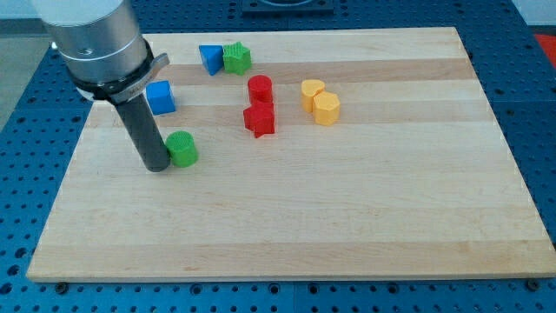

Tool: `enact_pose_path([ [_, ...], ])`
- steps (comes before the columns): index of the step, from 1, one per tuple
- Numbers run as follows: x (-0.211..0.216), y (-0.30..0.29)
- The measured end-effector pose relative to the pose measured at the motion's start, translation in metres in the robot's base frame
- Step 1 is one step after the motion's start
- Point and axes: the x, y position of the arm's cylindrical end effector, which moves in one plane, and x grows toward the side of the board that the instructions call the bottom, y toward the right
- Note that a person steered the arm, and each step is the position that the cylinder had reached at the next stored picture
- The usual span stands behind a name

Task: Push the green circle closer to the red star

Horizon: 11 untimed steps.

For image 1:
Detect yellow heart block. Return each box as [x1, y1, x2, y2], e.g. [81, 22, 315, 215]
[301, 79, 326, 113]

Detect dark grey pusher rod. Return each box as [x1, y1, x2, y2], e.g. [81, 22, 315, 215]
[115, 95, 170, 172]

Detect blue cube block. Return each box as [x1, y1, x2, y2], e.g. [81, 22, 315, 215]
[146, 81, 175, 116]

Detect yellow hexagon block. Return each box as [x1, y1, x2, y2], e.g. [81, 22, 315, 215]
[313, 91, 341, 126]

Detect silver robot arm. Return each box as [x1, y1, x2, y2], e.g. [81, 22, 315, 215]
[32, 0, 170, 172]

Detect red star block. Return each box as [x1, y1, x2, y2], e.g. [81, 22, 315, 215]
[243, 100, 275, 138]

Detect red cylinder block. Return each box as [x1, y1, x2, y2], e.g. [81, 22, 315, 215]
[248, 75, 273, 103]

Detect green cylinder block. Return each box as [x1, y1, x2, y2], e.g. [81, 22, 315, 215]
[166, 130, 198, 168]

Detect red object at edge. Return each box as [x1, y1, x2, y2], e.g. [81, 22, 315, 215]
[534, 34, 556, 67]

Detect blue triangle block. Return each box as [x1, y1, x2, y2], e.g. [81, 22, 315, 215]
[199, 45, 224, 76]

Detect black mounting plate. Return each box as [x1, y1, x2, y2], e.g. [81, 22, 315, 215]
[241, 0, 335, 16]

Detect light wooden board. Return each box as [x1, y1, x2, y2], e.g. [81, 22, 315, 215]
[27, 27, 555, 283]

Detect green star block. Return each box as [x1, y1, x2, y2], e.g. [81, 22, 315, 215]
[222, 42, 252, 76]

